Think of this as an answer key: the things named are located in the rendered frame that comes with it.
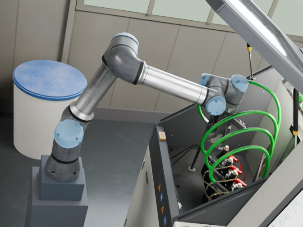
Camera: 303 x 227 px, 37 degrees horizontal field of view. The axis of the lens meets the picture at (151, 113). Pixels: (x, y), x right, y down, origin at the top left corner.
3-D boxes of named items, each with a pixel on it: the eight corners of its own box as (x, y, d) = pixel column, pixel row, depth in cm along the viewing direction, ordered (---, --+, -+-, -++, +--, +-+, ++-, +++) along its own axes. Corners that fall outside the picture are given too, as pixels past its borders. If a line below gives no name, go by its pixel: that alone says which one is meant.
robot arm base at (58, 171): (45, 180, 193) (48, 163, 187) (44, 156, 204) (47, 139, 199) (81, 182, 197) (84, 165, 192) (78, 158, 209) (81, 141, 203)
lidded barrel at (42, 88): (8, 120, 359) (13, 55, 327) (72, 124, 375) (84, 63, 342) (5, 162, 322) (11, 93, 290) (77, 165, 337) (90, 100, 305)
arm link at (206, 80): (204, 82, 180) (230, 88, 181) (202, 68, 189) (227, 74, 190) (198, 98, 184) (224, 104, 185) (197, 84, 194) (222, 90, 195)
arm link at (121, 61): (108, 54, 163) (232, 100, 171) (112, 41, 172) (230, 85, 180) (98, 80, 169) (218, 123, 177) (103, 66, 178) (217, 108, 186)
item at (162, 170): (149, 148, 245) (156, 125, 236) (156, 149, 246) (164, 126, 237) (161, 242, 195) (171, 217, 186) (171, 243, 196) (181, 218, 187)
